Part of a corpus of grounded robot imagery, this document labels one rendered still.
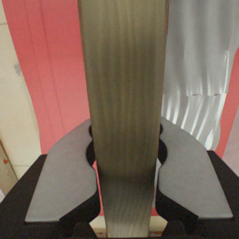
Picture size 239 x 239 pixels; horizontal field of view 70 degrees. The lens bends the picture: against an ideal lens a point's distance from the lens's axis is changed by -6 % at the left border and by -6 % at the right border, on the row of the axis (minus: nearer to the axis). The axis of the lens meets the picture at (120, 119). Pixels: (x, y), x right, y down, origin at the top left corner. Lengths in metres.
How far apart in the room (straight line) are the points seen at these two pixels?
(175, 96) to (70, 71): 0.10
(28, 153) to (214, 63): 0.23
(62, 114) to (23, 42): 0.08
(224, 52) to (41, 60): 0.17
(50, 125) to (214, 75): 0.17
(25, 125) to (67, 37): 0.11
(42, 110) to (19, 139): 0.05
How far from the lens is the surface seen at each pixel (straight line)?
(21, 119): 0.22
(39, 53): 0.18
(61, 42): 0.18
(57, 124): 0.21
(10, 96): 0.21
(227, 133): 0.23
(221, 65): 0.19
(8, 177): 0.27
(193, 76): 0.18
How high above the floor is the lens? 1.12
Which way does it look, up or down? 61 degrees down
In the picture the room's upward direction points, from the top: 179 degrees counter-clockwise
